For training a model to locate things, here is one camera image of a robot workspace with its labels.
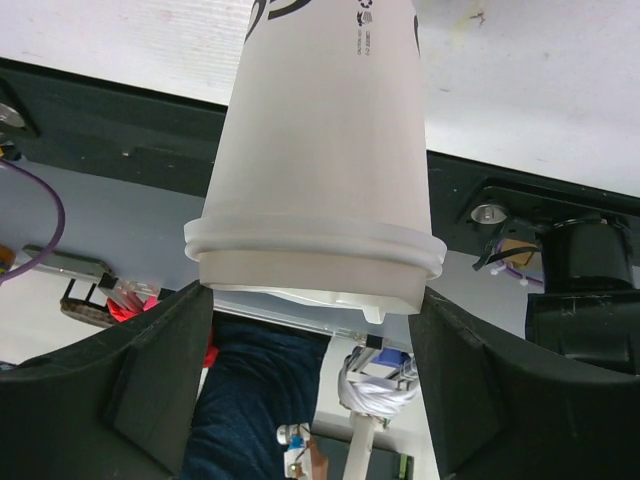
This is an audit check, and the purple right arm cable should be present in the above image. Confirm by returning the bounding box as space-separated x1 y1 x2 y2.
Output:
0 157 67 286

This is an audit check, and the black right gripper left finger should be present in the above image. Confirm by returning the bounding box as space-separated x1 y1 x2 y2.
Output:
1 282 213 479

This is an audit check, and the white paper cup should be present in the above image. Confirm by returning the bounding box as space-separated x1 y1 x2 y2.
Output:
205 1 431 232

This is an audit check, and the translucent plastic lid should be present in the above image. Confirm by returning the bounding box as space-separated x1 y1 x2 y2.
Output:
184 214 447 324

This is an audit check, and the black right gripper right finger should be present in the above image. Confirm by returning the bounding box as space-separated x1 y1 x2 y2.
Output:
409 290 639 479

